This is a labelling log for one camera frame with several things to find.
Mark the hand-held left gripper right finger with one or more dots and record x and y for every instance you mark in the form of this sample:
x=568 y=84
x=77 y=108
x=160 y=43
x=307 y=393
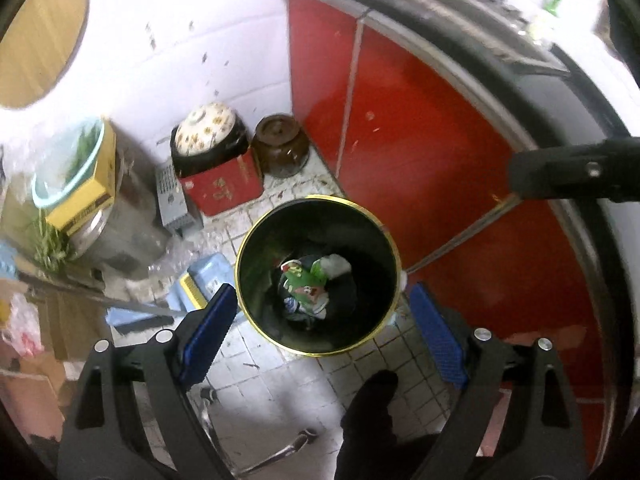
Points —
x=440 y=335

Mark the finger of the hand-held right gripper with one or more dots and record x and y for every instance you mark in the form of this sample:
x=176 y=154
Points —
x=560 y=172

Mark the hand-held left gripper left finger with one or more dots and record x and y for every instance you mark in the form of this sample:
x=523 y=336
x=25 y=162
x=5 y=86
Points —
x=207 y=335

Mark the black trash bin gold rim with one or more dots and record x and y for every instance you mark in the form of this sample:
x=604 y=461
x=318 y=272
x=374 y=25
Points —
x=360 y=240

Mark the blue plastic stool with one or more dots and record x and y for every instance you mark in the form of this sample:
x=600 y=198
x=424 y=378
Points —
x=205 y=272

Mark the green snack packet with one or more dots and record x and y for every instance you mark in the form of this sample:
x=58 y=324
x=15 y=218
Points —
x=300 y=285

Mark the person's black shoe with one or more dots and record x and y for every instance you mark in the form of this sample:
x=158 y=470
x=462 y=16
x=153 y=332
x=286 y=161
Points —
x=367 y=425

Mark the crumpled white paper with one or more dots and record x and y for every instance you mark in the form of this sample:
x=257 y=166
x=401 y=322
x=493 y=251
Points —
x=336 y=264

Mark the red kitchen cabinet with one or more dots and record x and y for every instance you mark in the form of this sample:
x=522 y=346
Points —
x=425 y=160

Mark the large metal pot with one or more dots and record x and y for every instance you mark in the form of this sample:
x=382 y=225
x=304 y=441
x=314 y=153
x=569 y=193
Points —
x=125 y=225

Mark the grey perforated metal box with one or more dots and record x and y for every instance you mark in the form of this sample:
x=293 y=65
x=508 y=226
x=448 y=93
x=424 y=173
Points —
x=172 y=200

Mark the metal stand leg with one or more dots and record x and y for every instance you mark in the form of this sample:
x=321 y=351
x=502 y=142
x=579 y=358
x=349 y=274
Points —
x=295 y=445

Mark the red square box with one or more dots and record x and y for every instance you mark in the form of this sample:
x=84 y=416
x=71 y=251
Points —
x=225 y=190

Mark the white bottle green cap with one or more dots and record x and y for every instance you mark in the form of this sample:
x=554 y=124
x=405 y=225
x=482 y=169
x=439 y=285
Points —
x=547 y=10

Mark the green leafy vegetables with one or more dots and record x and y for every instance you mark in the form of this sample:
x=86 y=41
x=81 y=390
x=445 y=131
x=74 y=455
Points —
x=50 y=245

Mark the brown cardboard box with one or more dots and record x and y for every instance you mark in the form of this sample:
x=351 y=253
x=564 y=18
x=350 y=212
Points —
x=30 y=390

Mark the yellow cardboard box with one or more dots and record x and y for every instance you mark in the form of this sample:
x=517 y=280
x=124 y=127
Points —
x=85 y=195

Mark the crumpled plastic bag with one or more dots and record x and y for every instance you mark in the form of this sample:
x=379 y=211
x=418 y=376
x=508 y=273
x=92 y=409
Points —
x=20 y=320

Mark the brown glazed jar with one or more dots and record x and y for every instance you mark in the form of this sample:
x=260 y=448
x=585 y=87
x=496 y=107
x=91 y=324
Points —
x=280 y=145

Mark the floral ceramic pot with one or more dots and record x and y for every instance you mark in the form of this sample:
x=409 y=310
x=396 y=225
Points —
x=205 y=130

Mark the teal plastic basin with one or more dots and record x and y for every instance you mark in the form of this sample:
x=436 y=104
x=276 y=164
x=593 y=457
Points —
x=60 y=160

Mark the round wooden board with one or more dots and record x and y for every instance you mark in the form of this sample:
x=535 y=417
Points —
x=40 y=30

